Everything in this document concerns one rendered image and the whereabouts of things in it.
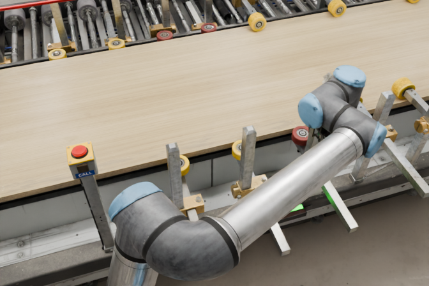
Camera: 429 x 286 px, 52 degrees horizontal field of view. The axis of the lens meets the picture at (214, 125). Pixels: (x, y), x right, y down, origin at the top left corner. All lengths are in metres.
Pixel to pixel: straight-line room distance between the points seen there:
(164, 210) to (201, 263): 0.13
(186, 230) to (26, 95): 1.31
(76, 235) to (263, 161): 0.81
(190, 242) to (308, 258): 1.67
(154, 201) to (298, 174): 0.32
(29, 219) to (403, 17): 2.04
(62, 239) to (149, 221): 1.00
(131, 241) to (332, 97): 0.63
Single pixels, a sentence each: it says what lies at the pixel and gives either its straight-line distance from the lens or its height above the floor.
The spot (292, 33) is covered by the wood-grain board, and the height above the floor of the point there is 0.90.
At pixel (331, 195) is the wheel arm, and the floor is 0.86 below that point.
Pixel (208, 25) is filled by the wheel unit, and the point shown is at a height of 0.91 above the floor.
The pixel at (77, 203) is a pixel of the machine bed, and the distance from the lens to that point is 1.78.
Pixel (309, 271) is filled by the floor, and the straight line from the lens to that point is 2.43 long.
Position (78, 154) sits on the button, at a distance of 1.25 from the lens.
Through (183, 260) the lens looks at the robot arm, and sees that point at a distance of 0.84.
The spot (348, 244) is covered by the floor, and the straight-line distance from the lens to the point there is 2.56.
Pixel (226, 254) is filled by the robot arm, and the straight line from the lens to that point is 0.85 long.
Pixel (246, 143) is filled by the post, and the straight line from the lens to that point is 1.39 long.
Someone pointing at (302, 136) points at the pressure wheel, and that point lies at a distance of 1.72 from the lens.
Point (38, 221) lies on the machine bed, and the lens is 1.84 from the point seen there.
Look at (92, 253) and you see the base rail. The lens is 1.68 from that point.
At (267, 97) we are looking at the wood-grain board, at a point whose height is 0.90.
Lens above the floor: 2.14
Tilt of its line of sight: 46 degrees down
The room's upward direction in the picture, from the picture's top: straight up
